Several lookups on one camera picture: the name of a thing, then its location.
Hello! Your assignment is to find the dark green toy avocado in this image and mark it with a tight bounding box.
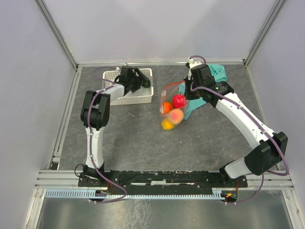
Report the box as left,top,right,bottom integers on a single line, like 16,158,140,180
142,80,151,88

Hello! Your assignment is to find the red toy apple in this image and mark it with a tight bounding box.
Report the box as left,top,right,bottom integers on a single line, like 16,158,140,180
172,94,187,108

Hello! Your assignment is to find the clear zip top bag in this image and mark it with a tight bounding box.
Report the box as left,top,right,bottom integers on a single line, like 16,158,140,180
159,81,189,131

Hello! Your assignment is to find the toy orange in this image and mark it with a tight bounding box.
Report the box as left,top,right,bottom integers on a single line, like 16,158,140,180
160,102,173,115

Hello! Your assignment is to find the toy peach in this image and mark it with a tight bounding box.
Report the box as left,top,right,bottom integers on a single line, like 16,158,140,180
166,108,184,125

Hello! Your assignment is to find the yellow toy lemon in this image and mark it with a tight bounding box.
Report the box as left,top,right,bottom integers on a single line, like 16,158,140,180
161,118,175,130

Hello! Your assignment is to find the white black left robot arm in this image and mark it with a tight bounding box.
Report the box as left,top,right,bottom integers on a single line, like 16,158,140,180
79,65,152,186

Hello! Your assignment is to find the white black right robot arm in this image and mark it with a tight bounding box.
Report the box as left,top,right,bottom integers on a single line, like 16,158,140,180
184,60,289,187

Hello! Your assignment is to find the white perforated plastic basket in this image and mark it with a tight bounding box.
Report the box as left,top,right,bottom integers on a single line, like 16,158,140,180
102,68,154,106

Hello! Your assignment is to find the teal cloth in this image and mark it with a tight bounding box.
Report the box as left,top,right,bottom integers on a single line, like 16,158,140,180
183,64,227,120

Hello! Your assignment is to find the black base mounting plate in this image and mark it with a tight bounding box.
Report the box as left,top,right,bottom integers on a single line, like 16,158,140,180
78,170,248,194

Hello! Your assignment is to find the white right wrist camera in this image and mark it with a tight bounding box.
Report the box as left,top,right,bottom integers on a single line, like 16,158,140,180
185,55,206,80

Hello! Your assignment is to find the light blue cable duct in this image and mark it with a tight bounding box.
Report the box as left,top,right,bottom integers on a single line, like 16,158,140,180
45,188,224,200

